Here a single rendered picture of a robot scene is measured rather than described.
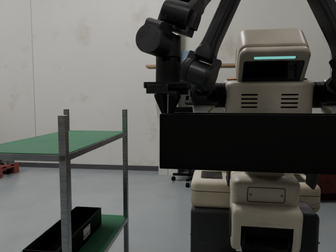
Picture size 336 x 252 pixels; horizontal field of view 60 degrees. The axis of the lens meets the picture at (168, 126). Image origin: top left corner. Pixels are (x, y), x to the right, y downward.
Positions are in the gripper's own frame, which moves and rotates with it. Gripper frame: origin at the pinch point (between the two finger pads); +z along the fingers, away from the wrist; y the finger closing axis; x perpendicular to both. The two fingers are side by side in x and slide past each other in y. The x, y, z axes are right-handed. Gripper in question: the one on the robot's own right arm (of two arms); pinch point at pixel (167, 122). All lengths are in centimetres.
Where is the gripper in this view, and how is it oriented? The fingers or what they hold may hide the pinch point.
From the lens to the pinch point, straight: 67.5
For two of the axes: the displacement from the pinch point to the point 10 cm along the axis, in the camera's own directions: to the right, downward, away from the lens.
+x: 1.5, -0.7, 9.9
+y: 9.9, 0.2, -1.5
